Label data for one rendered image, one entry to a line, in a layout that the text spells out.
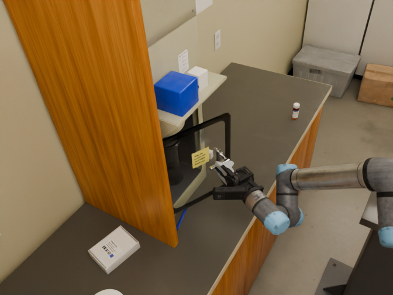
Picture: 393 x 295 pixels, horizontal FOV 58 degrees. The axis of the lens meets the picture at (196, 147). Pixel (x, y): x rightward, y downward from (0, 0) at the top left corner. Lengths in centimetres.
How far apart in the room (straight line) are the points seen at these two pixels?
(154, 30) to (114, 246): 83
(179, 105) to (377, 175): 58
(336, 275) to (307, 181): 141
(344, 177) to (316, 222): 166
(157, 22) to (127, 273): 90
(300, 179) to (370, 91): 280
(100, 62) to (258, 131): 114
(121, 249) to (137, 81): 73
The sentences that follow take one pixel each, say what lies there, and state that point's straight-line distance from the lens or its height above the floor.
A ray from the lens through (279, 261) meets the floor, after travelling 255.
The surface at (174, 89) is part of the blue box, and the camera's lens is 108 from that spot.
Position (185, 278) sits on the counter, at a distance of 140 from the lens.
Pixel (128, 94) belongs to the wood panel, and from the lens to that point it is 101.
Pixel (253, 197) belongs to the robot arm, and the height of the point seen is 123.
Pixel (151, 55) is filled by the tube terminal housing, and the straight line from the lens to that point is 109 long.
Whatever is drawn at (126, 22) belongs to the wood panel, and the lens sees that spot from 89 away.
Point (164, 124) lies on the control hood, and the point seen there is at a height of 149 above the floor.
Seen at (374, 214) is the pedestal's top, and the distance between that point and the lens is 168.
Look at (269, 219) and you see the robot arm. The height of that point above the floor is 122.
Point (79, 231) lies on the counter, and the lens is 162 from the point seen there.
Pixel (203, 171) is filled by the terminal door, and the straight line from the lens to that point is 142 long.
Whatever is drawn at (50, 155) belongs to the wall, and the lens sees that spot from 152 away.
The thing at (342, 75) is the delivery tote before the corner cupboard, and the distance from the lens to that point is 388.
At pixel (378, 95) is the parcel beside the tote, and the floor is 12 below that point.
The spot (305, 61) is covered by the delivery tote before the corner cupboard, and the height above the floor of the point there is 33.
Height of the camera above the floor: 217
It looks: 42 degrees down
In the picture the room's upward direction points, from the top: 4 degrees counter-clockwise
